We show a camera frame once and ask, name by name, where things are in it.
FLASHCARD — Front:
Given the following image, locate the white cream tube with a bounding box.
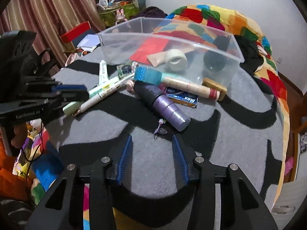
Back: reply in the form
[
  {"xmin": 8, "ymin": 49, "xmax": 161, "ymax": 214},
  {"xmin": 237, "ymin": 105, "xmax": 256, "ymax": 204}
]
[{"xmin": 72, "ymin": 73, "xmax": 134, "ymax": 116}]

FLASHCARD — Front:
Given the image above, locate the beige sachet tube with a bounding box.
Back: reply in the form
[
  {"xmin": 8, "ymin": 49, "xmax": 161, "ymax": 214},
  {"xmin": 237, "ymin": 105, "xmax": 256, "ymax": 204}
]
[{"xmin": 146, "ymin": 51, "xmax": 168, "ymax": 67}]

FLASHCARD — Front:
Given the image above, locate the small charm keychain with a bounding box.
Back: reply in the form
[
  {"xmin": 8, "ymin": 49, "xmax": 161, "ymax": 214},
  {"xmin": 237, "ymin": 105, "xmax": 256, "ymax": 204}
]
[{"xmin": 153, "ymin": 118, "xmax": 168, "ymax": 135}]

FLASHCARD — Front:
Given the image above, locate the black clothing pile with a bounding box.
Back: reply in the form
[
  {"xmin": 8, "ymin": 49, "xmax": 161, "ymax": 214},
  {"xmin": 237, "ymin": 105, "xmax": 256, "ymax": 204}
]
[{"xmin": 234, "ymin": 35, "xmax": 264, "ymax": 73}]

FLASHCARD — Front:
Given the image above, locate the dark purple clothing pile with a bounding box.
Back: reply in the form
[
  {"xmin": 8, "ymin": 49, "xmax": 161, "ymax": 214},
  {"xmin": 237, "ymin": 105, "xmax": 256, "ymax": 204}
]
[{"xmin": 137, "ymin": 6, "xmax": 168, "ymax": 18}]

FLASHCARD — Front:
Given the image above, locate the blue white booklet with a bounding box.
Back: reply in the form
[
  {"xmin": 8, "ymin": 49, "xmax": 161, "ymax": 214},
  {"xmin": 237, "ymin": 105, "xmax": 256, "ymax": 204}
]
[{"xmin": 77, "ymin": 34, "xmax": 100, "ymax": 51}]

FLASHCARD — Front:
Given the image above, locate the pink bunny toy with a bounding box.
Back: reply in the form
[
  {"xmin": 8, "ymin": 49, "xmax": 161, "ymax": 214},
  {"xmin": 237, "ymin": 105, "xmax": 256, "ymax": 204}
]
[{"xmin": 115, "ymin": 8, "xmax": 127, "ymax": 25}]

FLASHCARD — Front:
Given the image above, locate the blue Max box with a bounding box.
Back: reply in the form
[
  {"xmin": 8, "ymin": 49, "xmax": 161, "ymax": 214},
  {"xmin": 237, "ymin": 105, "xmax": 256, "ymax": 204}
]
[{"xmin": 165, "ymin": 87, "xmax": 198, "ymax": 108}]

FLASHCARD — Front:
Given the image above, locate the green cluttered storage basket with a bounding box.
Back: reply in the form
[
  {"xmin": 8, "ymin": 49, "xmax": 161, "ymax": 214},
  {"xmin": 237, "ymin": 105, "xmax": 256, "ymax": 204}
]
[{"xmin": 96, "ymin": 0, "xmax": 146, "ymax": 28}]

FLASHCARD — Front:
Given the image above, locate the white pen with pattern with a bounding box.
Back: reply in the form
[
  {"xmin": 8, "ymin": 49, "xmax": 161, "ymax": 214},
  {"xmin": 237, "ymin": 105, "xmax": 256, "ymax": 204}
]
[{"xmin": 98, "ymin": 60, "xmax": 109, "ymax": 85}]

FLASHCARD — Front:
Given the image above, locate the clear plastic storage box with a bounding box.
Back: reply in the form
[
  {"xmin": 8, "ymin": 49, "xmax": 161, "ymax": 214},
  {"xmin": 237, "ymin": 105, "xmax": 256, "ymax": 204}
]
[{"xmin": 98, "ymin": 17, "xmax": 244, "ymax": 87}]

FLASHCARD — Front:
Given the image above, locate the white tape roll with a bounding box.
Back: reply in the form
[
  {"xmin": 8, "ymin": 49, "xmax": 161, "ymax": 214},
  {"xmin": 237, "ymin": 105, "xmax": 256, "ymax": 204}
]
[{"xmin": 165, "ymin": 49, "xmax": 187, "ymax": 72}]

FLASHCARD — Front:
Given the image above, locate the beige tube red cap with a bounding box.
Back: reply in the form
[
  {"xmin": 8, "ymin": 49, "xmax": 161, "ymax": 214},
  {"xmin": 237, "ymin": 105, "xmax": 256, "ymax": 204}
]
[{"xmin": 161, "ymin": 76, "xmax": 220, "ymax": 101}]

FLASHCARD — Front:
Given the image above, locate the pink braided rope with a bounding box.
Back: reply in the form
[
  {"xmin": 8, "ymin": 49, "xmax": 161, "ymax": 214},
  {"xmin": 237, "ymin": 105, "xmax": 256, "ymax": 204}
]
[{"xmin": 125, "ymin": 79, "xmax": 136, "ymax": 94}]

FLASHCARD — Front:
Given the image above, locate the wooden block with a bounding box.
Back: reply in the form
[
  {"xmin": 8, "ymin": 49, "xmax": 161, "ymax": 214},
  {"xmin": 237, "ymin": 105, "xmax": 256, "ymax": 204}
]
[{"xmin": 202, "ymin": 77, "xmax": 227, "ymax": 101}]

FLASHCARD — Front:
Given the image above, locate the pink striped curtain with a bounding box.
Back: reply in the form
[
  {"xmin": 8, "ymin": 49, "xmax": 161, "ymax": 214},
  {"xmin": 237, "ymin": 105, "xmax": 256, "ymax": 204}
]
[{"xmin": 1, "ymin": 0, "xmax": 106, "ymax": 65}]

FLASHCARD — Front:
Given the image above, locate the red flat box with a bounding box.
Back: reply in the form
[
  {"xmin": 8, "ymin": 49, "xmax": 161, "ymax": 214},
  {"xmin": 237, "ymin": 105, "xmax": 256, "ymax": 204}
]
[{"xmin": 60, "ymin": 21, "xmax": 91, "ymax": 43}]

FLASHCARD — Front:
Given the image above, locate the white green tube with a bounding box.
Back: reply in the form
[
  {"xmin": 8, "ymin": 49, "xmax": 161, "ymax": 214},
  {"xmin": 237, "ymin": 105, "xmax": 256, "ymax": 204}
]
[{"xmin": 62, "ymin": 76, "xmax": 120, "ymax": 116}]

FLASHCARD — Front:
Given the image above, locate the green flower card box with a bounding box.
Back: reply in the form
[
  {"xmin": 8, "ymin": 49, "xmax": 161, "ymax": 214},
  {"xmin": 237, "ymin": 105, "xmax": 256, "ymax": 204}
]
[{"xmin": 116, "ymin": 64, "xmax": 132, "ymax": 79}]

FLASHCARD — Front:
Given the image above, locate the colourful patchwork quilt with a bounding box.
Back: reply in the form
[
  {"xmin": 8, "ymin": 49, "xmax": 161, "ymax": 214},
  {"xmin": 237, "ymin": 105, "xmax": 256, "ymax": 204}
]
[{"xmin": 153, "ymin": 4, "xmax": 291, "ymax": 206}]

